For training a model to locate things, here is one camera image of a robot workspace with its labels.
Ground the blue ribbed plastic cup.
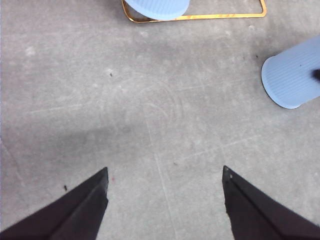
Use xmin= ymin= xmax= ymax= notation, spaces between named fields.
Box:
xmin=125 ymin=0 xmax=190 ymax=21
xmin=261 ymin=36 xmax=320 ymax=109

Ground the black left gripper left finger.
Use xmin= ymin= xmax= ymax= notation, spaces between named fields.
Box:
xmin=0 ymin=167 xmax=109 ymax=240

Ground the gold wire cup rack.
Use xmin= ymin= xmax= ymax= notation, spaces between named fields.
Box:
xmin=121 ymin=0 xmax=267 ymax=23

